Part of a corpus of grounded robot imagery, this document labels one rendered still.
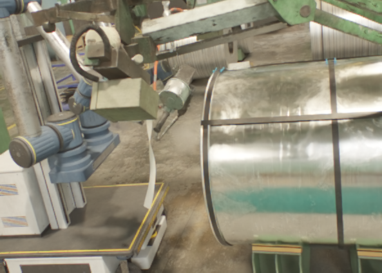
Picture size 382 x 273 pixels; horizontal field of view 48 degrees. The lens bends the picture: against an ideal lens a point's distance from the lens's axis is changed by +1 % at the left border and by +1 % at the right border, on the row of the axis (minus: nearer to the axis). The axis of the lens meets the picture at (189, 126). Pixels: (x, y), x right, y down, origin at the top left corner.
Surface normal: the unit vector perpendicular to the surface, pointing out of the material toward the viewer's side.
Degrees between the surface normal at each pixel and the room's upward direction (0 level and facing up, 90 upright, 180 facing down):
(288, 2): 90
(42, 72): 90
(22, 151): 88
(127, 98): 55
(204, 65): 116
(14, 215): 90
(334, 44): 101
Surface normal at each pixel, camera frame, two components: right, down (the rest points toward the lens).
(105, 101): -0.31, -0.26
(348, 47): -0.21, 0.63
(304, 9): 0.10, 0.30
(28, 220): -0.18, 0.34
